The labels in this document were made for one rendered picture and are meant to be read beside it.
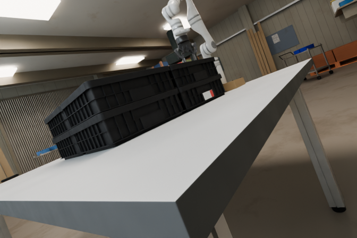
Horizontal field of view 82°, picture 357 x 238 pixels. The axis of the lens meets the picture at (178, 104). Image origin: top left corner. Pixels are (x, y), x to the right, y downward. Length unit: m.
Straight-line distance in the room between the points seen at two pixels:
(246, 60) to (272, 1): 2.18
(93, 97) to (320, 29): 8.13
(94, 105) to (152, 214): 0.58
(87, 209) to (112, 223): 0.04
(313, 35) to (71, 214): 8.40
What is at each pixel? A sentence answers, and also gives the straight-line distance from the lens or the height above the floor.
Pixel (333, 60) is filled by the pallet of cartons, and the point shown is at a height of 0.23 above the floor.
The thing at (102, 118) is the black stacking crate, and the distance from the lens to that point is 0.70.
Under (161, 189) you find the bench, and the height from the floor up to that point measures 0.70.
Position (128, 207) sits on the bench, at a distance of 0.20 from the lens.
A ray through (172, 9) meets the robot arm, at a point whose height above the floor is 1.26.
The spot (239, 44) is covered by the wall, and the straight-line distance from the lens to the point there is 8.95.
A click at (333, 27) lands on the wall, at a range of 8.49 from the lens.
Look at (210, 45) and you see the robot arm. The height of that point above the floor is 1.04.
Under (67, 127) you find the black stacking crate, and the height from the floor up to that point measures 0.83.
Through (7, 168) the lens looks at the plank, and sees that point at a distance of 7.17.
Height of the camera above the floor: 0.76
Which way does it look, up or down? 1 degrees down
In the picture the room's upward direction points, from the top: 22 degrees counter-clockwise
